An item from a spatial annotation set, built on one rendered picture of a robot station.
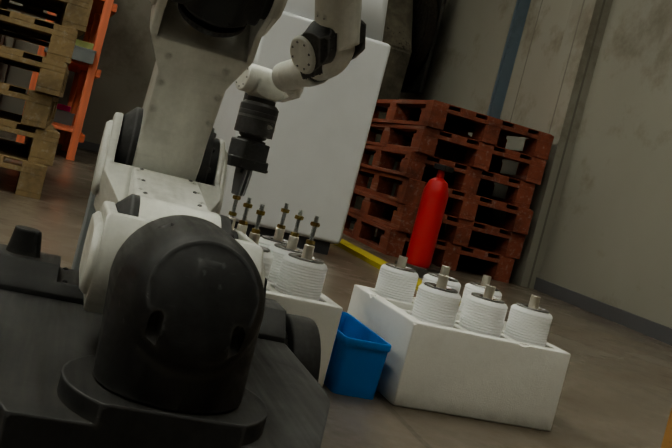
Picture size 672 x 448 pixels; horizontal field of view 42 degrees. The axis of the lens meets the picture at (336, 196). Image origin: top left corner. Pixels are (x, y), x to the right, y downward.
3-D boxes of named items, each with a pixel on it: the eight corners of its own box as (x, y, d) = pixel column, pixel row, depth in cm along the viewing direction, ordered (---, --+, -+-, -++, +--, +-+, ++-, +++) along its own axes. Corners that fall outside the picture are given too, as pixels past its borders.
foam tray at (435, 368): (550, 432, 193) (571, 354, 192) (392, 405, 180) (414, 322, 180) (471, 378, 229) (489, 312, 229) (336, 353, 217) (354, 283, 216)
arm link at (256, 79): (283, 124, 195) (296, 75, 195) (242, 112, 189) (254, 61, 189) (260, 119, 204) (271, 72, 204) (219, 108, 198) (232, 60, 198)
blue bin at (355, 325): (379, 402, 180) (394, 346, 180) (330, 393, 177) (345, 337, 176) (335, 360, 209) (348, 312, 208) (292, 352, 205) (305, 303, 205)
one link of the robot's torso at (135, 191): (262, 252, 105) (231, 123, 148) (96, 216, 99) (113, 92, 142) (225, 358, 110) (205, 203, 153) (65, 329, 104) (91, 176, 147)
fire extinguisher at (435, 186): (428, 274, 486) (456, 169, 484) (446, 284, 461) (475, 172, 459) (385, 265, 479) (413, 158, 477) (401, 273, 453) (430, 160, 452)
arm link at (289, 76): (312, 85, 191) (365, 70, 175) (275, 98, 185) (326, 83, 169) (297, 38, 189) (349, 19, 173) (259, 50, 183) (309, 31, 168)
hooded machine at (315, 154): (339, 259, 446) (419, -52, 441) (204, 228, 427) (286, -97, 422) (305, 237, 522) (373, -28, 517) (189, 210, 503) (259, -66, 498)
